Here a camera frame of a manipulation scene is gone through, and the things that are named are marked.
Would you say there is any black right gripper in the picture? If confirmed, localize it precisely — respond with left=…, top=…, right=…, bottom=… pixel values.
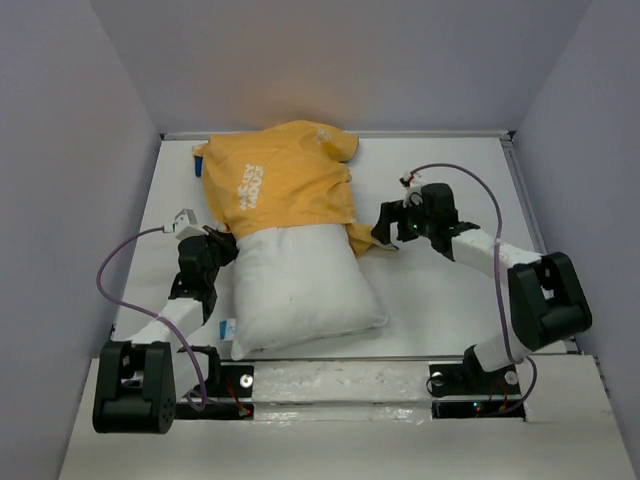
left=369, top=194, right=435, bottom=245

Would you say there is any white pillow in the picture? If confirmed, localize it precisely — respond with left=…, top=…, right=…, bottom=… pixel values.
left=230, top=224, right=388, bottom=360

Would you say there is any yellow pillowcase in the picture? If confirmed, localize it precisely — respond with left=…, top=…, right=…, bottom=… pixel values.
left=192, top=120, right=377, bottom=256

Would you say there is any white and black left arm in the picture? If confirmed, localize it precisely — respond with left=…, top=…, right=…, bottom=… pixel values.
left=92, top=226, right=238, bottom=434

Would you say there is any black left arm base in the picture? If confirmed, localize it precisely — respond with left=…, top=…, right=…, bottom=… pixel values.
left=172, top=346, right=255, bottom=421

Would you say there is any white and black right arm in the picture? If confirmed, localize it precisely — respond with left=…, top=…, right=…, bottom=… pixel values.
left=372, top=183, right=593, bottom=392

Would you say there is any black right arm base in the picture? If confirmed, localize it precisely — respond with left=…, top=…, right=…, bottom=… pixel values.
left=425, top=349, right=526, bottom=420

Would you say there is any white front board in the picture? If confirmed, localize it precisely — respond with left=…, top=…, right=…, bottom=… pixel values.
left=61, top=356, right=635, bottom=479

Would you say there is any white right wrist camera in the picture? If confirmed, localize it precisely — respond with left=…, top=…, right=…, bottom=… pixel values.
left=400, top=171, right=425, bottom=208

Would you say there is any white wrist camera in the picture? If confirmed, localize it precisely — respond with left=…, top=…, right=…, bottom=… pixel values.
left=400, top=171, right=425, bottom=208
left=173, top=209, right=207, bottom=241

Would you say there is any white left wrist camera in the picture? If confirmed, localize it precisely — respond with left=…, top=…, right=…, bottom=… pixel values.
left=173, top=209, right=207, bottom=241

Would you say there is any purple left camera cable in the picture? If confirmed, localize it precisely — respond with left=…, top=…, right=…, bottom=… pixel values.
left=96, top=225, right=209, bottom=412

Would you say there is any purple camera cable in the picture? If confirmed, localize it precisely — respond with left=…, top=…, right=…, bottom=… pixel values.
left=96, top=225, right=209, bottom=412
left=412, top=163, right=539, bottom=414

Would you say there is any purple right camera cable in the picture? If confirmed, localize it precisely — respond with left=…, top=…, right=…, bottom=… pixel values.
left=412, top=163, right=539, bottom=414

